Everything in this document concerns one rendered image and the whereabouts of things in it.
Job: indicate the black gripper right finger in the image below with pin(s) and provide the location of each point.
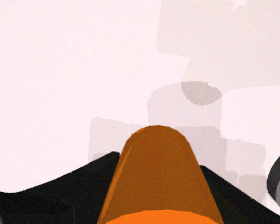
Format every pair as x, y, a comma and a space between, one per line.
235, 206

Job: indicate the orange knob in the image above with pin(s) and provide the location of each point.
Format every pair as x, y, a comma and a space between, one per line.
158, 180

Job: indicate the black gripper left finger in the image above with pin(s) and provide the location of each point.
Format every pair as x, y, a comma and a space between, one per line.
75, 198

